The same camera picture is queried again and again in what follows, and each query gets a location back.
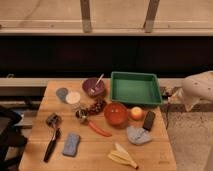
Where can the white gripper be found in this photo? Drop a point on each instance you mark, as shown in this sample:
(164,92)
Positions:
(187,100)

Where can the orange carrot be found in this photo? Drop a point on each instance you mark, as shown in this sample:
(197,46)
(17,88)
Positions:
(98,130)

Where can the black chair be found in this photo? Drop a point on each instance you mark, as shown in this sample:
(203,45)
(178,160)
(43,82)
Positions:
(9,137)

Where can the apple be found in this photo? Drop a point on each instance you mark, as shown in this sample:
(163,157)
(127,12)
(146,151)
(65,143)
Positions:
(136,113)

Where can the orange bowl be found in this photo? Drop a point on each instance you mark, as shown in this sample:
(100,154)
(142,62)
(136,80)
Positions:
(116,114)

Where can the green plastic tray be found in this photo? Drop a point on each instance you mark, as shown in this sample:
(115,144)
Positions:
(135,88)

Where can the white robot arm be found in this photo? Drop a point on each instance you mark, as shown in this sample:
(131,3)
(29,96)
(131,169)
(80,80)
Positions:
(193,89)

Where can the purple bowl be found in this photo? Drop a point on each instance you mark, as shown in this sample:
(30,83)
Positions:
(90,83)

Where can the yellow corn toy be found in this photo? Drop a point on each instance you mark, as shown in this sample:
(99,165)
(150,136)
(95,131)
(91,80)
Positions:
(121,156)

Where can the crumpled blue cloth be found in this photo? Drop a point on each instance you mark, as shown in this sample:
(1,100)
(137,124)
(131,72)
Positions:
(138,136)

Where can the white spoon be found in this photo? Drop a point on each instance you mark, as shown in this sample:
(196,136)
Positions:
(92,90)

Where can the small metal clip object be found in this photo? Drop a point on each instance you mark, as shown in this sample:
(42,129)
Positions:
(53,120)

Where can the blue sponge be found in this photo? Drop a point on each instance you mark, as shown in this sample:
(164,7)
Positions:
(71,145)

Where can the bunch of dark grapes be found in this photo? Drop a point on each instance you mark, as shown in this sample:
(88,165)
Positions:
(97,107)

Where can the black handled brush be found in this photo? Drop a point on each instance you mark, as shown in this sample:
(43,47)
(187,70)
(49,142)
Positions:
(51,145)

